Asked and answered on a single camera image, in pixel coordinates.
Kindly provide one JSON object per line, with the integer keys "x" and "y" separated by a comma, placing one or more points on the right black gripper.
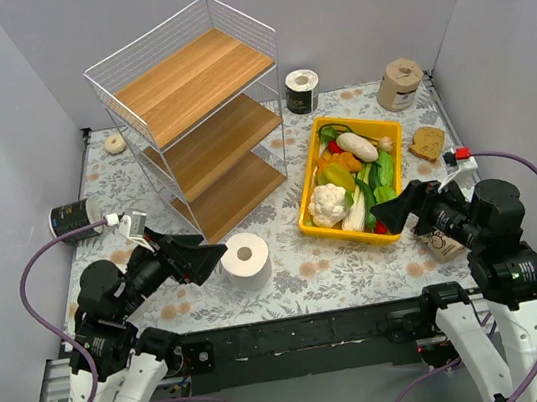
{"x": 424, "y": 208}

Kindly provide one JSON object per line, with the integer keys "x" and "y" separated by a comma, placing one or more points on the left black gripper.
{"x": 171, "y": 258}

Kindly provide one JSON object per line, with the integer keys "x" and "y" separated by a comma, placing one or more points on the white paper towel roll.
{"x": 247, "y": 261}

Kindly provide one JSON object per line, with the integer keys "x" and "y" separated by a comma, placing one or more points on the brown printed paper roll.
{"x": 442, "y": 247}

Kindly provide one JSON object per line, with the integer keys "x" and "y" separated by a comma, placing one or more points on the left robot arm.
{"x": 113, "y": 361}

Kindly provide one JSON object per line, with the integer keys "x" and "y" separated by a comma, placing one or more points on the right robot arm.
{"x": 504, "y": 268}

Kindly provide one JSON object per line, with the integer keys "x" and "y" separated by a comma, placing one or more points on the bok choy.
{"x": 354, "y": 221}

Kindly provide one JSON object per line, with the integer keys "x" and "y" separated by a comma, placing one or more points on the green cucumber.
{"x": 381, "y": 178}

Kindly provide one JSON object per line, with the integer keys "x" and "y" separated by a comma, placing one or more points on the white cauliflower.
{"x": 327, "y": 206}

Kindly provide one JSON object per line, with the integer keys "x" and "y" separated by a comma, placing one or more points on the garlic bulb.
{"x": 386, "y": 144}

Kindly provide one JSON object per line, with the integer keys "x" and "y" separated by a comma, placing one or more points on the yellow orange pepper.
{"x": 338, "y": 169}

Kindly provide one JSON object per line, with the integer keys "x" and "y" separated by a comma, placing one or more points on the floral table mat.
{"x": 309, "y": 274}

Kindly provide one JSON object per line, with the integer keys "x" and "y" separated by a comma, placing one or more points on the white radish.
{"x": 358, "y": 146}

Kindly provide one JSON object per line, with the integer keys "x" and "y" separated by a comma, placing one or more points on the bread slice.
{"x": 428, "y": 143}

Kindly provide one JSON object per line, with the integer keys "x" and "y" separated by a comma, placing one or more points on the yellow plastic bin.
{"x": 325, "y": 131}

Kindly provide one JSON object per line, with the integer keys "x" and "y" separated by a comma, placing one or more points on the black wrapped roll on side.
{"x": 68, "y": 217}

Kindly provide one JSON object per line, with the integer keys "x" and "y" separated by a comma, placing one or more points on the small beige donut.
{"x": 114, "y": 144}

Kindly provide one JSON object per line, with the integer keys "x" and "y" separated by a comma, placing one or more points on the black wrapped roll at back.
{"x": 302, "y": 91}

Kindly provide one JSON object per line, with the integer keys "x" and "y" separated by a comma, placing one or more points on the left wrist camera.
{"x": 131, "y": 226}

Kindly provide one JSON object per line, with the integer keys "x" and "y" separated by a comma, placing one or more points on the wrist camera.
{"x": 460, "y": 165}
{"x": 131, "y": 226}

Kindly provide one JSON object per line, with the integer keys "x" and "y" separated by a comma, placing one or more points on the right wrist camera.
{"x": 460, "y": 165}

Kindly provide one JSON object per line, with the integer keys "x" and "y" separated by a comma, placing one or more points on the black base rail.
{"x": 312, "y": 344}

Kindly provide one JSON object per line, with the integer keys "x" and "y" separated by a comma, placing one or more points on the white wire wooden shelf rack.
{"x": 196, "y": 101}

